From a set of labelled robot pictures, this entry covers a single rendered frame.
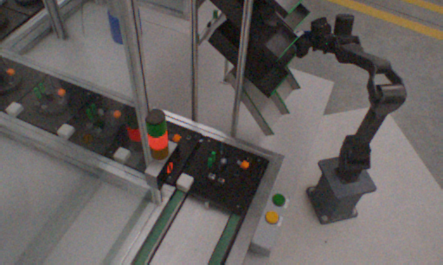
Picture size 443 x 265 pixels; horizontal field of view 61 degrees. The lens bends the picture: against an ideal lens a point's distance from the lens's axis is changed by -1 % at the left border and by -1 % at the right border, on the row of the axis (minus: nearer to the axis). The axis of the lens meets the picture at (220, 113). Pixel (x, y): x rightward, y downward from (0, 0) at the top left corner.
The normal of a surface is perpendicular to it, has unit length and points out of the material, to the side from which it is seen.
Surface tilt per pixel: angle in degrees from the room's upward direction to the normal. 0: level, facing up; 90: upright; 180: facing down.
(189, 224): 0
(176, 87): 0
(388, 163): 0
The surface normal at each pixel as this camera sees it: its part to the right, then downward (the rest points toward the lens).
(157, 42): 0.04, -0.65
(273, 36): 0.39, -0.40
